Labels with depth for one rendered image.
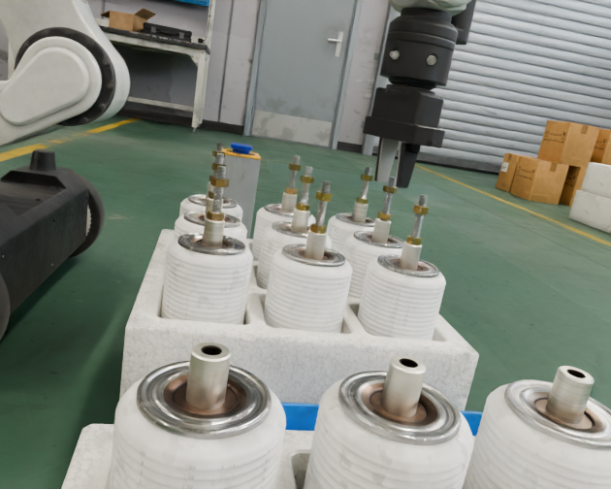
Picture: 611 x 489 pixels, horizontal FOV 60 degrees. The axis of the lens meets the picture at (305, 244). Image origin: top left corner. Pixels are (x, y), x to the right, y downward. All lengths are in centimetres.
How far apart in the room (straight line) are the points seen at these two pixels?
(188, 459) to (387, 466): 11
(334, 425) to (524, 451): 12
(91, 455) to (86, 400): 39
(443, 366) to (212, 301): 27
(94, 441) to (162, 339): 19
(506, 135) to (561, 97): 71
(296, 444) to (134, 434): 15
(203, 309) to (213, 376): 29
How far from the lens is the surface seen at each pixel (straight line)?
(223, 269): 57
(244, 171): 97
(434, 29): 71
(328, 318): 61
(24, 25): 94
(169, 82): 574
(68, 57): 87
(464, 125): 615
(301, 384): 60
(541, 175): 432
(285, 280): 59
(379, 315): 63
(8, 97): 90
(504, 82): 632
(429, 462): 32
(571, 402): 39
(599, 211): 353
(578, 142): 442
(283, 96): 572
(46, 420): 75
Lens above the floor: 42
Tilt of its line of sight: 15 degrees down
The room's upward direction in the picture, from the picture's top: 10 degrees clockwise
